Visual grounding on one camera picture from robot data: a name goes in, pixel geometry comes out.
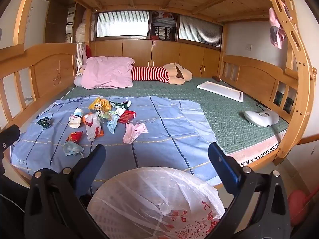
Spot green patterned bed mat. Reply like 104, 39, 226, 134
58, 77, 289, 155

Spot red snack packet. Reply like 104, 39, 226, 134
65, 131, 83, 142

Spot person's leg dark pants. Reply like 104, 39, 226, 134
0, 172, 32, 239

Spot white mesh waste bin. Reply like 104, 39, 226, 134
87, 166, 236, 239

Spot white handheld device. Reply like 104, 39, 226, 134
243, 110, 280, 127

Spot wooden shelf unit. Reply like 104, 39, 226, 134
39, 0, 87, 44

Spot light blue face mask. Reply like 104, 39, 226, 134
62, 142, 85, 157

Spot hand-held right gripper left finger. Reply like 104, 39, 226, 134
24, 144, 110, 239

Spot red box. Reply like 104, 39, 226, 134
117, 110, 137, 124

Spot pink fringed bed sheet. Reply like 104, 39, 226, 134
224, 129, 287, 169

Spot wooden bunk bed frame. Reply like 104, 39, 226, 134
0, 0, 319, 187

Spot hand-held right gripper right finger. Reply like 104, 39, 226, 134
208, 142, 292, 239

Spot plush doll striped shirt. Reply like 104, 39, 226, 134
77, 63, 193, 85

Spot white bundled bag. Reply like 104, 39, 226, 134
75, 22, 87, 43

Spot dark green small packet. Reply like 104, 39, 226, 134
37, 117, 52, 129

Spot white framed board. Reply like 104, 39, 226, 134
196, 81, 243, 102

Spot pink plastic bag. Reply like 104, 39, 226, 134
123, 122, 149, 144

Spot wooden wall cabinet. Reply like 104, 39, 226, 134
90, 39, 225, 78

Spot yellow snack bag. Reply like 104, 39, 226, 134
88, 98, 112, 112

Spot white red shopping bag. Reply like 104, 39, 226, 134
153, 12, 175, 21

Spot ribbed glass window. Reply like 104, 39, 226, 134
96, 11, 150, 38
178, 14, 223, 48

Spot wooden bunk ladder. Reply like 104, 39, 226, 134
265, 0, 315, 158

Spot pink hanging cloth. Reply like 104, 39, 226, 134
269, 0, 289, 50

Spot white red-print bin liner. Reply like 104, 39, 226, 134
110, 167, 226, 239

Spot white printed wrapper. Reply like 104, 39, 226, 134
114, 105, 128, 116

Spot striped tote bag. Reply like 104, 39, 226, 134
153, 26, 175, 40

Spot pink pillow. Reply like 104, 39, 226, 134
81, 56, 135, 89

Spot white cable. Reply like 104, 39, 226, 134
0, 194, 25, 214

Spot light blue wrapper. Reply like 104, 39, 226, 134
107, 115, 120, 134

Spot red plastic object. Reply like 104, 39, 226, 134
288, 189, 312, 227

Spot blue checked bed sheet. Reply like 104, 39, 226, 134
10, 95, 217, 187

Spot white orange plastic bag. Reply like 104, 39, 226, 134
82, 113, 104, 142

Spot white paper cup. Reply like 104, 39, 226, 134
68, 108, 84, 129

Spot white striped hanging cloth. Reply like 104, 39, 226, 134
75, 43, 87, 68

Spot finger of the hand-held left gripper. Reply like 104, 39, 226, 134
0, 124, 21, 153

